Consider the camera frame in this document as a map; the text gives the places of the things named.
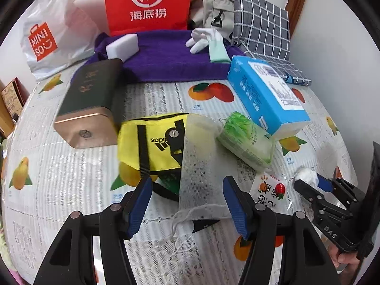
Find small white cotton ball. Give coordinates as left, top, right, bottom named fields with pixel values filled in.
left=294, top=167, right=319, bottom=185

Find white glove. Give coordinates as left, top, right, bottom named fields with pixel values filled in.
left=185, top=28, right=232, bottom=64

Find white sponge block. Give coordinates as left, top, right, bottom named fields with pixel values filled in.
left=106, top=33, right=141, bottom=60

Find yellow mesh bag black straps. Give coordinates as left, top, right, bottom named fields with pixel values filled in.
left=117, top=113, right=190, bottom=198

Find dark green gold box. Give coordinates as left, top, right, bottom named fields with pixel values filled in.
left=53, top=59, right=126, bottom=149

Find green printed tissue pack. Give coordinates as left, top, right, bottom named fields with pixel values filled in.
left=216, top=111, right=276, bottom=168

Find blue tissue box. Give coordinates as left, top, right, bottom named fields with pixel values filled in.
left=227, top=55, right=311, bottom=138

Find red paper bag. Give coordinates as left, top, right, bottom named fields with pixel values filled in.
left=103, top=0, right=193, bottom=34

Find beige fabric bag black buckle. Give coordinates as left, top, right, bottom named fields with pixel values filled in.
left=188, top=0, right=238, bottom=38

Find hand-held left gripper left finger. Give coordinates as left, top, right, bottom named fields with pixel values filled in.
left=33, top=176, right=154, bottom=285

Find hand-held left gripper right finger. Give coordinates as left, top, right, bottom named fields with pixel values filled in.
left=222, top=176, right=339, bottom=285

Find purple towel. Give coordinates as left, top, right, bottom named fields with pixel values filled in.
left=70, top=30, right=242, bottom=88

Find person's right hand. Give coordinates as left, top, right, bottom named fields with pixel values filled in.
left=328, top=243, right=361, bottom=273

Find white strawberry snack packet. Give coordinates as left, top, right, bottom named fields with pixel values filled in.
left=249, top=172, right=293, bottom=214

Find white gauze cloth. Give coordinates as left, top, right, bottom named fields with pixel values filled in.
left=173, top=113, right=235, bottom=254

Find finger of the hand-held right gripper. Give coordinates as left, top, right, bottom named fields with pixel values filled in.
left=293, top=179, right=325, bottom=212
left=315, top=168, right=345, bottom=193

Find grey checked cloth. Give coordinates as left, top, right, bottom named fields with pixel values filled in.
left=230, top=0, right=312, bottom=87

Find brown wooden door frame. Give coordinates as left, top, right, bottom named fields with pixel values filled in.
left=283, top=0, right=312, bottom=40

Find white plastic shopping bag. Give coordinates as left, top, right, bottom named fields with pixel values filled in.
left=20, top=0, right=104, bottom=81

